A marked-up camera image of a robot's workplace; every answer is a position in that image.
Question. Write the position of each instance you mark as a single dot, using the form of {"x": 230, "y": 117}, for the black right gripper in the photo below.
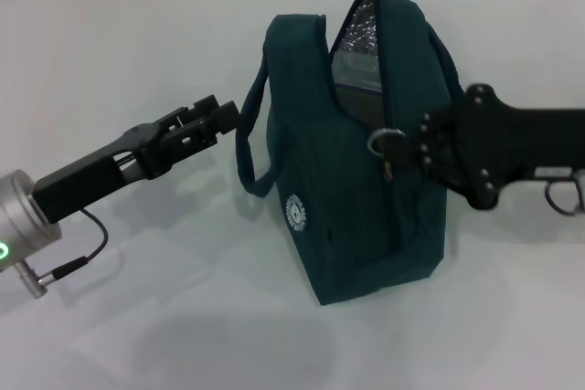
{"x": 516, "y": 143}

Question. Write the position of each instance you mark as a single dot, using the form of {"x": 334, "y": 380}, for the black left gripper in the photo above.
{"x": 91, "y": 175}

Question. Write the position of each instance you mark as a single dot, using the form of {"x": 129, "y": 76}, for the clear food container blue seal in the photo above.
{"x": 356, "y": 84}

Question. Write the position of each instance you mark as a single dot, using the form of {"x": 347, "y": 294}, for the dark teal insulated lunch bag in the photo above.
{"x": 320, "y": 157}

